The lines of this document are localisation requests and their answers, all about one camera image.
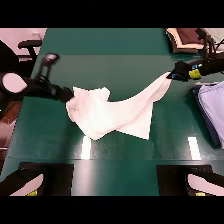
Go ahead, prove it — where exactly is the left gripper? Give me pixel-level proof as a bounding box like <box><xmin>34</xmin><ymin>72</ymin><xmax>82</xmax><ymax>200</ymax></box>
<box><xmin>49</xmin><ymin>85</ymin><xmax>75</xmax><ymax>104</ymax></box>

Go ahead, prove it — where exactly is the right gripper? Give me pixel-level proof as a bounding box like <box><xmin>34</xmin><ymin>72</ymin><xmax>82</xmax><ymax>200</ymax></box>
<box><xmin>166</xmin><ymin>60</ymin><xmax>192</xmax><ymax>82</ymax></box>

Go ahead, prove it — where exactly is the white T-shirt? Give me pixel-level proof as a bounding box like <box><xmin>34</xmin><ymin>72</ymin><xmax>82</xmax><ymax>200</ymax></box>
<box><xmin>65</xmin><ymin>71</ymin><xmax>173</xmax><ymax>141</ymax></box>

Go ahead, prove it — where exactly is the brown garment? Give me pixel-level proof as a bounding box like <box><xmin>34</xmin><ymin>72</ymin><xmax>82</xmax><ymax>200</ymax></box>
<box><xmin>175</xmin><ymin>27</ymin><xmax>210</xmax><ymax>44</ymax></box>

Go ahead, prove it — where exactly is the lavender garment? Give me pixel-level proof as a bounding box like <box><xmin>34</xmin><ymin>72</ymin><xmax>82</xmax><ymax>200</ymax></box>
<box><xmin>197</xmin><ymin>81</ymin><xmax>224</xmax><ymax>150</ymax></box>

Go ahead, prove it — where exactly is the black office chair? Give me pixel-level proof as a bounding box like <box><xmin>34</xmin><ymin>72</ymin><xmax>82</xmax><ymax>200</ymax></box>
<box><xmin>17</xmin><ymin>38</ymin><xmax>44</xmax><ymax>62</ymax></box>

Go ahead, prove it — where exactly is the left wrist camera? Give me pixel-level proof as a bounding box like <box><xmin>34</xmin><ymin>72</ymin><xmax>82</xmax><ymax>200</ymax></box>
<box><xmin>37</xmin><ymin>52</ymin><xmax>61</xmax><ymax>84</ymax></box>

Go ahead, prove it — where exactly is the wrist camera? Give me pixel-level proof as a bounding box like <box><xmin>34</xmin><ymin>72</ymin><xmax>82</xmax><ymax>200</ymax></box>
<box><xmin>195</xmin><ymin>28</ymin><xmax>217</xmax><ymax>66</ymax></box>
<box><xmin>37</xmin><ymin>52</ymin><xmax>61</xmax><ymax>84</ymax></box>

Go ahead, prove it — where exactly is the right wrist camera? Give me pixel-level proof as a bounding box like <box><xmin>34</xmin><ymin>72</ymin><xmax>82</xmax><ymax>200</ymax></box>
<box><xmin>195</xmin><ymin>28</ymin><xmax>217</xmax><ymax>66</ymax></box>

